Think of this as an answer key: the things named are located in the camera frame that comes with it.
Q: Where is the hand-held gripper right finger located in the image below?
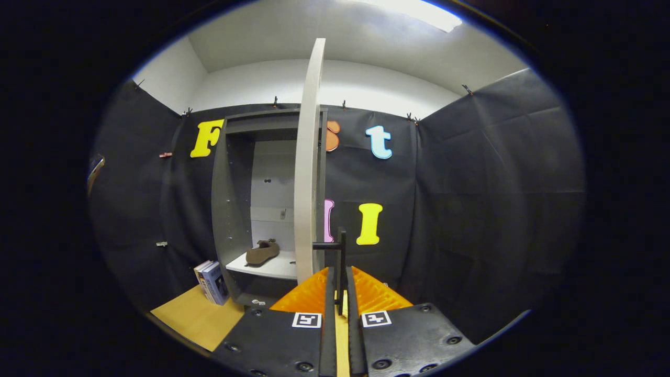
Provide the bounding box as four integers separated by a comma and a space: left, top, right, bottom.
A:
345, 266, 477, 377

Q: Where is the long ceiling light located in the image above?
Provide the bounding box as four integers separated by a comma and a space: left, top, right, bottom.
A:
356, 0, 464, 33

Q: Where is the beige shoe cabinet door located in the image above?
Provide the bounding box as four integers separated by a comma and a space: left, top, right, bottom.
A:
293, 38, 326, 286

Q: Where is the black backdrop cloth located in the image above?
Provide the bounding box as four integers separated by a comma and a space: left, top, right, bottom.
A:
89, 68, 584, 346

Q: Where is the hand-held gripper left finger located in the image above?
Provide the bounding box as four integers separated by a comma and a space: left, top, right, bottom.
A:
211, 266, 339, 377

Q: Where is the black door handle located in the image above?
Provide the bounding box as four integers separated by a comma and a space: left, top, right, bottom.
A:
312, 227, 347, 316

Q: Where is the brown fluffy slipper shoe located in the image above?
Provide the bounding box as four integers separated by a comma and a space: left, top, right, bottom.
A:
245, 239, 280, 267

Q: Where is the grey shoe cabinet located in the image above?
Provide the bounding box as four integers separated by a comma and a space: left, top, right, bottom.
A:
211, 107, 329, 308

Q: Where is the stack of white-blue boxes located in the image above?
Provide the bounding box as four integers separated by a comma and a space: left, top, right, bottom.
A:
194, 260, 230, 306

